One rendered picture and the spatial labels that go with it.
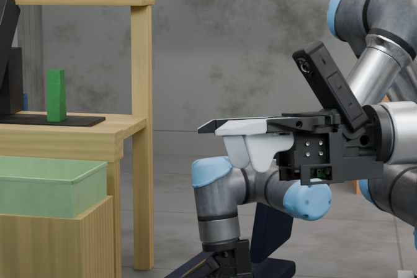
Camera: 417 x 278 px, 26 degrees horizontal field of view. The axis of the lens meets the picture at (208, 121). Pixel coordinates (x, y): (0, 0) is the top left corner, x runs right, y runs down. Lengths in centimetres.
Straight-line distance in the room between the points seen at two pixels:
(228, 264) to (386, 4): 55
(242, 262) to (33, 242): 238
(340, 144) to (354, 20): 74
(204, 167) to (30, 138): 290
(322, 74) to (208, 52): 704
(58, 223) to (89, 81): 453
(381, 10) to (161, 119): 662
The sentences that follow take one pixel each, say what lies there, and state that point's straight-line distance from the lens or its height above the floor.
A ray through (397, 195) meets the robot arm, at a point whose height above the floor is 134.
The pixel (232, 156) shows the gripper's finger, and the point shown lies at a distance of 106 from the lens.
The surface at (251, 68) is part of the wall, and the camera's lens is 803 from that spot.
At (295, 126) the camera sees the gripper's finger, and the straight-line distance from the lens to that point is 99.
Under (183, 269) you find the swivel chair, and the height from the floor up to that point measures 47.
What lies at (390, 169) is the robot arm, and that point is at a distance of 123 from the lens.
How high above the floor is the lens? 162
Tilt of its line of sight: 9 degrees down
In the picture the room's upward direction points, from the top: straight up
